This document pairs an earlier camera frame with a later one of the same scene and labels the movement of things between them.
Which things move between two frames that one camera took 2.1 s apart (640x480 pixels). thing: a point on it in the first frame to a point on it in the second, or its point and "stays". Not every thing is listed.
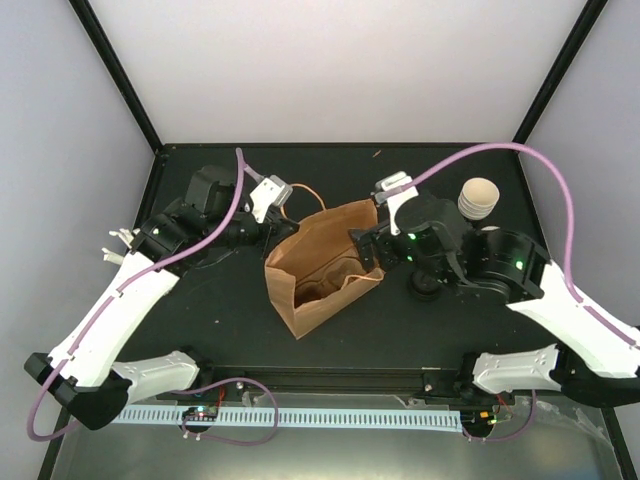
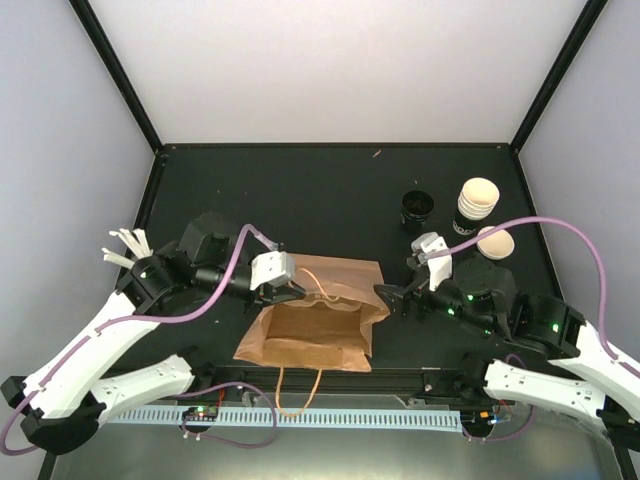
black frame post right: (560, 69) stays
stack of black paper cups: (477, 198) stays
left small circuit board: (201, 413) stays
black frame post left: (93, 26) stays
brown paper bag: (313, 263) to (331, 325)
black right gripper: (388, 257) to (402, 305)
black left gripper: (268, 241) to (267, 294)
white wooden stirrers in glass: (126, 237) stays
